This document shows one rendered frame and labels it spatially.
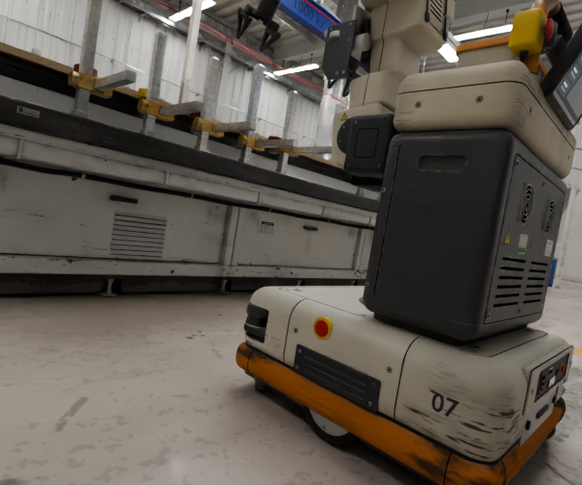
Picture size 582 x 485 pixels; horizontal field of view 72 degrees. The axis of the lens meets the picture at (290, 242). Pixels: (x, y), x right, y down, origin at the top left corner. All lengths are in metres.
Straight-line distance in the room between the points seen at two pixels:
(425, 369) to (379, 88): 0.73
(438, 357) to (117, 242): 1.51
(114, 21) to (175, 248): 8.07
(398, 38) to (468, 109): 0.47
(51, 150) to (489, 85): 1.34
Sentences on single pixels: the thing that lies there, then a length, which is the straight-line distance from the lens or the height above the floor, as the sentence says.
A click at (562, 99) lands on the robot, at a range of 1.05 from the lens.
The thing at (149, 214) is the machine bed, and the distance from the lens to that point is 2.02.
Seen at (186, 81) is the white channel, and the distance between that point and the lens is 2.98.
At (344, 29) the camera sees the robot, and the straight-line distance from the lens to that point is 1.30.
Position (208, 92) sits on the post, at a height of 0.95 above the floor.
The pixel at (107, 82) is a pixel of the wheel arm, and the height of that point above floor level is 0.82.
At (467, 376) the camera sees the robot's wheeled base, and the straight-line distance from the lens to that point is 0.78.
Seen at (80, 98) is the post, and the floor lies 0.76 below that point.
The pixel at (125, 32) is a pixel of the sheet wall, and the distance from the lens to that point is 9.90.
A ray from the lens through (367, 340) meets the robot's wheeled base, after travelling 0.86.
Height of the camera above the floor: 0.46
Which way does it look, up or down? 3 degrees down
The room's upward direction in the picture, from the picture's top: 9 degrees clockwise
